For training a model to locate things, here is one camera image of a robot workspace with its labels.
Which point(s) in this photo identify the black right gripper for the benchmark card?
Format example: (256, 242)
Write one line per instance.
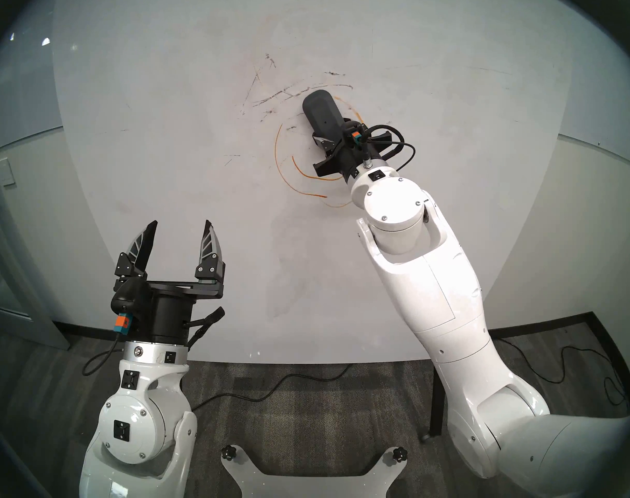
(354, 157)

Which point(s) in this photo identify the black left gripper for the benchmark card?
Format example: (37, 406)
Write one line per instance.
(170, 315)

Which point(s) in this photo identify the dark grey whiteboard eraser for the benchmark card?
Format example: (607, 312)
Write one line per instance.
(322, 113)

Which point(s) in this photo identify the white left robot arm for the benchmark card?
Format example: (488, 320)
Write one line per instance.
(136, 429)

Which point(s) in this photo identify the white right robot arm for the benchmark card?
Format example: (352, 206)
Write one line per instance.
(439, 294)

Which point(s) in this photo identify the large white whiteboard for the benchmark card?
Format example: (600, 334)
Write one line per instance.
(190, 139)

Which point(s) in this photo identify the black star knob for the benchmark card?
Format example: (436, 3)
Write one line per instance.
(400, 454)
(229, 453)

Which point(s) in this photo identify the black table leg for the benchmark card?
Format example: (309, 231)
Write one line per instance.
(436, 419)

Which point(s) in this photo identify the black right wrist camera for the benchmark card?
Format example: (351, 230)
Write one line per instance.
(352, 135)

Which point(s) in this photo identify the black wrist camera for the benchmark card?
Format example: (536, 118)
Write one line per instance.
(352, 135)
(130, 297)

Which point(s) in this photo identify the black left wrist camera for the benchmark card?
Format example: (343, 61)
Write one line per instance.
(130, 297)

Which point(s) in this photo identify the glass door with grey frame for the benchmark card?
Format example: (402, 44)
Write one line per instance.
(14, 274)

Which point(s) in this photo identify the white wall light switch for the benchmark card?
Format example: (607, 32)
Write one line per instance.
(5, 173)

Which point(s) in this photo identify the wall glass board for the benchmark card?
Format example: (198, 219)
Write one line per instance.
(600, 102)
(22, 87)

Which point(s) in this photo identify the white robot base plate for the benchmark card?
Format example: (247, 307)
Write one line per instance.
(315, 487)

